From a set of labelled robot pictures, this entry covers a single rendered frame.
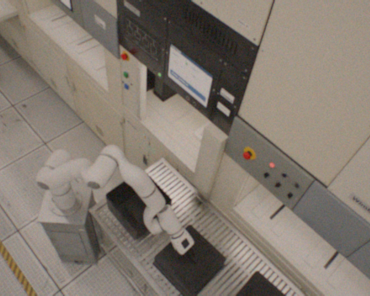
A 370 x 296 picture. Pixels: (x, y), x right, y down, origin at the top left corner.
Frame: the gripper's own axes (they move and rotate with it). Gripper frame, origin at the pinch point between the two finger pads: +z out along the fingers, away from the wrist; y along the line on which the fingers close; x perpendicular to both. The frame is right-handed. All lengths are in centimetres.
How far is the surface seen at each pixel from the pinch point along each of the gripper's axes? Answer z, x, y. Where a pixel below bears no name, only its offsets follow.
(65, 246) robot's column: -13, 89, -40
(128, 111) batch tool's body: -69, 73, 43
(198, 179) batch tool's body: -23.0, 14.9, 35.0
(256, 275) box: 13.7, -31.3, 12.3
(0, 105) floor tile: -112, 237, 2
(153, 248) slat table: -4.8, 22.6, -8.0
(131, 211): -23.4, 40.0, -2.5
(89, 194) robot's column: -42, 60, -14
